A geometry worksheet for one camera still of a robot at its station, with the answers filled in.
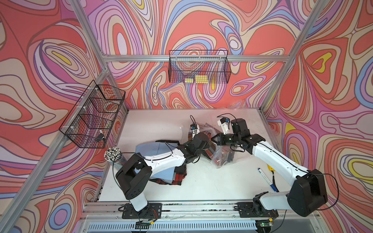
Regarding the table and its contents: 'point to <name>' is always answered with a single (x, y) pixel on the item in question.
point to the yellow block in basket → (199, 78)
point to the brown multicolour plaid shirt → (221, 153)
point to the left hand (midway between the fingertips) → (208, 138)
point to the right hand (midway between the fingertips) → (212, 143)
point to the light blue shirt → (157, 149)
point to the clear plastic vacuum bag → (205, 127)
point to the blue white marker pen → (272, 186)
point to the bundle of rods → (113, 155)
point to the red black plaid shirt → (177, 179)
